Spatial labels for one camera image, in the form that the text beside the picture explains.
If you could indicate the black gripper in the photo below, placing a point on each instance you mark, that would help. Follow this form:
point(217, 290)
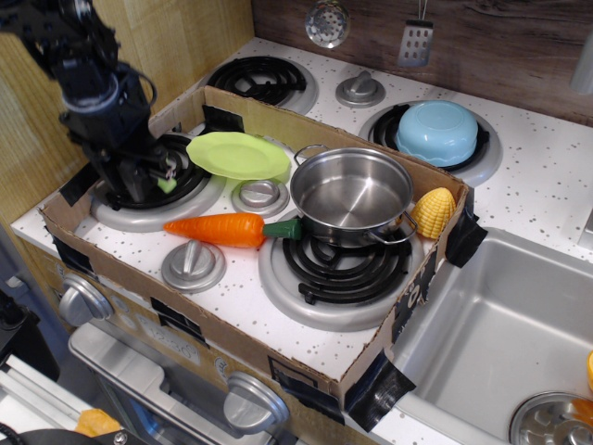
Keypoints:
point(108, 111)

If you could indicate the green toy broccoli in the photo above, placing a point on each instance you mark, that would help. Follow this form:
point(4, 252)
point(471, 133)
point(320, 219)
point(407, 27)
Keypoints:
point(166, 185)

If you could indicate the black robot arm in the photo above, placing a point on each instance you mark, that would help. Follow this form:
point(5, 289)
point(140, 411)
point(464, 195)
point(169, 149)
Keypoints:
point(68, 35)

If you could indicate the front left black burner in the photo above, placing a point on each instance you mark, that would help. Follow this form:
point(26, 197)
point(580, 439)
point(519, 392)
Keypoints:
point(196, 191)

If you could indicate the black burner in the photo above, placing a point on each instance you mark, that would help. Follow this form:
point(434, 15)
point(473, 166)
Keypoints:
point(381, 128)
point(196, 191)
point(274, 81)
point(338, 289)

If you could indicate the silver knob front stovetop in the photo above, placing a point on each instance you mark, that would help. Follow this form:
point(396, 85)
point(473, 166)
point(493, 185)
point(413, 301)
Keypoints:
point(193, 267)

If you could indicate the silver knob stovetop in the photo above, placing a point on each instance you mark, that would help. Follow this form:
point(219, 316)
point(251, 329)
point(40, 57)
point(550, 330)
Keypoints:
point(362, 91)
point(193, 267)
point(266, 198)

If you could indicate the light green plastic plate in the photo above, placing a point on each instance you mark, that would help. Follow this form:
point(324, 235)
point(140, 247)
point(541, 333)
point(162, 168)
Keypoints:
point(238, 156)

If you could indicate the orange toy carrot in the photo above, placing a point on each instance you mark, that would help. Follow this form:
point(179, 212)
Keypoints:
point(237, 230)

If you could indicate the silver oven knob left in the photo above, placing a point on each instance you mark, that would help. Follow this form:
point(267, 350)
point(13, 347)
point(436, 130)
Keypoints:
point(81, 302)

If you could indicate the silver oven knob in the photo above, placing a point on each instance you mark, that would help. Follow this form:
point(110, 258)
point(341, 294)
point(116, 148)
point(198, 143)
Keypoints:
point(81, 302)
point(251, 407)

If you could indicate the silver knob middle stovetop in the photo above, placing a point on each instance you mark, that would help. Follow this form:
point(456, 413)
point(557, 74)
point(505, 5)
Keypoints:
point(266, 198)

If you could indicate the back left black burner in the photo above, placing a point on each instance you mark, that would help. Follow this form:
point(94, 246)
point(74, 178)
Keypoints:
point(274, 81)

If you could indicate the stainless steel pot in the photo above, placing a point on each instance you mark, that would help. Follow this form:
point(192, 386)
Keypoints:
point(353, 197)

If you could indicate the front right black burner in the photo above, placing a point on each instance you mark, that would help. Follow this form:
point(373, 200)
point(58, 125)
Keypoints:
point(338, 289)

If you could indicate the orange object bottom left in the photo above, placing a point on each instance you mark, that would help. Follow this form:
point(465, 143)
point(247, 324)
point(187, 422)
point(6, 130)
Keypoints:
point(95, 422)

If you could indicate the silver oven knob right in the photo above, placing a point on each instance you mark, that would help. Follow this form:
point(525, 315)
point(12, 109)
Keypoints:
point(251, 407)

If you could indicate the silver knob back stovetop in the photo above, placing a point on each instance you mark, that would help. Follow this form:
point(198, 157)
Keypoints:
point(362, 91)

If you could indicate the hanging metal strainer ladle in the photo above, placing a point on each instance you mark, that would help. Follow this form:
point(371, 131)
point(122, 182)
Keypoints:
point(327, 24)

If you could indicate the back right black burner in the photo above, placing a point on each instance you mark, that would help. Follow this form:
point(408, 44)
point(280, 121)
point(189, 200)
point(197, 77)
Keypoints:
point(381, 128)

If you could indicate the cardboard fence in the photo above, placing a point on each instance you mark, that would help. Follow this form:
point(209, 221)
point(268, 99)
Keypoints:
point(235, 317)

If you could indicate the yellow toy corn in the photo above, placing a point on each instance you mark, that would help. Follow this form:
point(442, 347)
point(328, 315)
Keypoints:
point(433, 211)

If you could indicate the light blue plastic bowl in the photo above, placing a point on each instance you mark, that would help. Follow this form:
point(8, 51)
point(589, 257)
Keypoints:
point(439, 132)

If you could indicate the hanging metal spatula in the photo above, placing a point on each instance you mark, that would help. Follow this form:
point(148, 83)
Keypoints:
point(416, 40)

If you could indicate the silver sink basin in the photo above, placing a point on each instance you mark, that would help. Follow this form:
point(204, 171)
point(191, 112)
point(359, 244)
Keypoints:
point(513, 322)

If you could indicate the sink drain strainer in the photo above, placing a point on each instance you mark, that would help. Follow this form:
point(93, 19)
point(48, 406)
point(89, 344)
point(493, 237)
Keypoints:
point(547, 418)

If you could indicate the orange toy in sink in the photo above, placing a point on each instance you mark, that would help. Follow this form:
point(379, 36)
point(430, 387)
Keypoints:
point(582, 408)

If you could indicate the silver oven door handle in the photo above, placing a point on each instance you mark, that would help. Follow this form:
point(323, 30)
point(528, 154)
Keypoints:
point(159, 401)

